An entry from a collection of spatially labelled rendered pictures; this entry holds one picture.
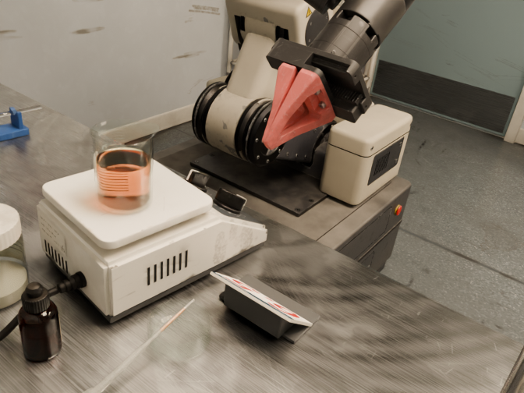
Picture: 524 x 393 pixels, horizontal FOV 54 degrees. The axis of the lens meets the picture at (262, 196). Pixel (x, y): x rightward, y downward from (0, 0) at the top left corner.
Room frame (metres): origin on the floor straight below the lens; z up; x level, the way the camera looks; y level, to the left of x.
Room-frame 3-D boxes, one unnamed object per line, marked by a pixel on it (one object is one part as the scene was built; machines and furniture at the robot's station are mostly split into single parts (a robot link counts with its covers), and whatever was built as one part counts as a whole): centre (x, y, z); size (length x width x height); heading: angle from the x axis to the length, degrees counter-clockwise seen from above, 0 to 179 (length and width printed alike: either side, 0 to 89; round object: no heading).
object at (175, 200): (0.42, 0.13, 0.83); 0.12 x 0.12 x 0.01; 49
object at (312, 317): (0.37, -0.02, 0.77); 0.09 x 0.06 x 0.04; 56
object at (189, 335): (0.33, 0.06, 0.76); 0.06 x 0.06 x 0.02
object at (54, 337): (0.30, 0.16, 0.78); 0.03 x 0.03 x 0.07
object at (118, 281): (0.44, 0.11, 0.79); 0.22 x 0.13 x 0.08; 139
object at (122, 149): (0.40, 0.12, 0.87); 0.06 x 0.05 x 0.08; 126
